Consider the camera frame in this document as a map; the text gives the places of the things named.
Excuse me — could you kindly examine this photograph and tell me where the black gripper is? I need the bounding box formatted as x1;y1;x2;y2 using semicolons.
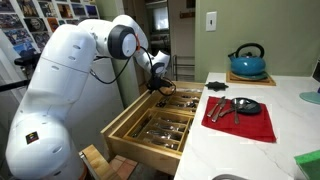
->
146;75;169;94

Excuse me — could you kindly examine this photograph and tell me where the light wooden cabinet door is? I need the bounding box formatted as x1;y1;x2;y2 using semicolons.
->
100;80;206;177

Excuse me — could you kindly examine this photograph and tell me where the wooden cutlery tray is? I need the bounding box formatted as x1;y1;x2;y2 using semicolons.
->
152;89;203;117
124;107;195;153

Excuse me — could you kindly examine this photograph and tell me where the steel cutlery piece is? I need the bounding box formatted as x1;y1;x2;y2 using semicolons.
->
142;137;180;151
146;129;183;141
131;117;151;139
154;122;187;133

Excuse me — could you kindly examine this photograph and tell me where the black star trivet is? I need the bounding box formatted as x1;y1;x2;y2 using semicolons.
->
204;80;230;93

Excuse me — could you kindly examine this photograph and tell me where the white refrigerator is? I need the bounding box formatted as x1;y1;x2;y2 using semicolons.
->
0;0;133;159

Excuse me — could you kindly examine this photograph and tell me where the steel table knife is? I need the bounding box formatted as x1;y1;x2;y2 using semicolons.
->
206;95;227;118
211;98;229;123

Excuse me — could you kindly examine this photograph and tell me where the steel spoon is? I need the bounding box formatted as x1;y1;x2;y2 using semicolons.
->
218;105;237;119

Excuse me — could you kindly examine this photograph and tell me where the steel fork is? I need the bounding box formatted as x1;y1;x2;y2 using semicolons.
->
231;98;242;126

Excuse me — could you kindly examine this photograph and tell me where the patterned floor rug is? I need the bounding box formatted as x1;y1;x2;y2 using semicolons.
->
132;161;178;180

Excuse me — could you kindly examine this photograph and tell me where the green trivet under kettle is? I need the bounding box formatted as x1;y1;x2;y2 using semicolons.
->
229;70;270;82

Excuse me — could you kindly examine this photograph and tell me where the black bowl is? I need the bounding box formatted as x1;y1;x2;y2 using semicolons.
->
230;96;263;116

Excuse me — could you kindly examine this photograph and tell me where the wooden robot stand top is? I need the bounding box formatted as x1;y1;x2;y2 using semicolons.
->
79;143;121;180

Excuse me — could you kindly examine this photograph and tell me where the fridge photo print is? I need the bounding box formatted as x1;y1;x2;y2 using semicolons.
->
16;0;41;19
31;31;51;48
37;0;59;19
84;3;100;18
71;3;87;17
13;42;38;58
57;3;74;20

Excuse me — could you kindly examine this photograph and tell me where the red cloth napkin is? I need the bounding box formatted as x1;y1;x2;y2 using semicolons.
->
200;95;278;144

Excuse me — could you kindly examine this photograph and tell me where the wooden board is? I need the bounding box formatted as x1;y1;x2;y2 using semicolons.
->
225;70;278;87

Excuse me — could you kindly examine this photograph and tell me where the orange fridge photo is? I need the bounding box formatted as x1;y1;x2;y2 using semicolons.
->
46;17;61;33

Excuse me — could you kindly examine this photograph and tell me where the round dark face photo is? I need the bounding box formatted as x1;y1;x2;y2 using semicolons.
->
23;17;48;33

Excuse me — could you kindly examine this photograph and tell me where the blue fridge photo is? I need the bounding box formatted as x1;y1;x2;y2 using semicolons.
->
2;28;33;46

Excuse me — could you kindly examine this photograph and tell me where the teal plate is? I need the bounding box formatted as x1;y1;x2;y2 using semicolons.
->
298;91;320;106

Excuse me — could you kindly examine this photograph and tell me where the black screen edge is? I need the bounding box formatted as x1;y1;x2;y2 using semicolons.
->
312;59;320;84

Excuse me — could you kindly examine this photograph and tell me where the green sponge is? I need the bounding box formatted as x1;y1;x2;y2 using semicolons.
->
293;149;320;180

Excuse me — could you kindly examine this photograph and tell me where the black wire shoe rack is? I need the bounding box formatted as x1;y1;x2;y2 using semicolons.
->
171;54;196;83

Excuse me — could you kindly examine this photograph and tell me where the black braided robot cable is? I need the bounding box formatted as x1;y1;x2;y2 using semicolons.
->
88;33;178;98

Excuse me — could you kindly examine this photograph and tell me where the wooden wall coat rack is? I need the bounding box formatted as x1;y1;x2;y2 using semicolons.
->
179;11;196;20

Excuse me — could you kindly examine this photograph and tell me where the white light switch plate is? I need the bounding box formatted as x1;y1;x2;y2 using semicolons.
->
205;10;218;33

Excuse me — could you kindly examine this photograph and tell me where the blue kettle with black handle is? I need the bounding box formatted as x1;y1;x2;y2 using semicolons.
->
227;42;267;77

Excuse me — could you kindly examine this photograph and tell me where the black camera stand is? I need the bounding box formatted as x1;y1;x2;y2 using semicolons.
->
0;52;42;93

